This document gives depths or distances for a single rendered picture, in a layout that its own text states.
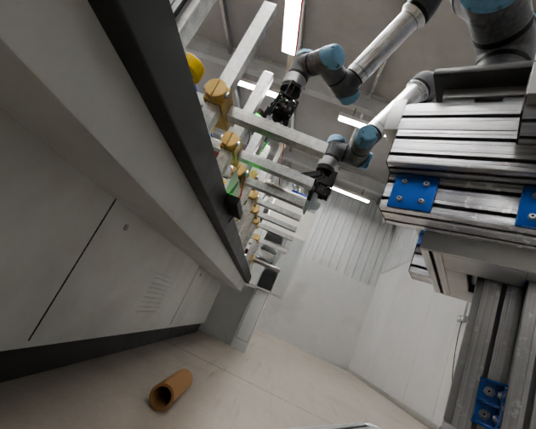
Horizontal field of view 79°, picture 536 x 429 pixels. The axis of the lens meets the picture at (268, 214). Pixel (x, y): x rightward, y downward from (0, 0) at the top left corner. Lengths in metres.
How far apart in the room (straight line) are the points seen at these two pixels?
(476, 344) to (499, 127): 0.45
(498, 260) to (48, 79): 0.79
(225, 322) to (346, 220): 7.41
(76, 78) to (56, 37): 0.05
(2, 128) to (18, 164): 0.07
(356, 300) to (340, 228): 2.16
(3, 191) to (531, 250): 0.98
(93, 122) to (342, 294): 9.63
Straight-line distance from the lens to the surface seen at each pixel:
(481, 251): 0.81
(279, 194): 1.27
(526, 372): 0.82
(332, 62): 1.13
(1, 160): 0.70
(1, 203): 0.74
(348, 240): 10.28
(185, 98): 0.59
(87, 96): 0.47
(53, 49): 0.43
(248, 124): 0.83
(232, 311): 3.59
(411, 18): 1.31
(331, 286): 9.91
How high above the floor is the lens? 0.41
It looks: 16 degrees up
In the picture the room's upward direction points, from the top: 25 degrees clockwise
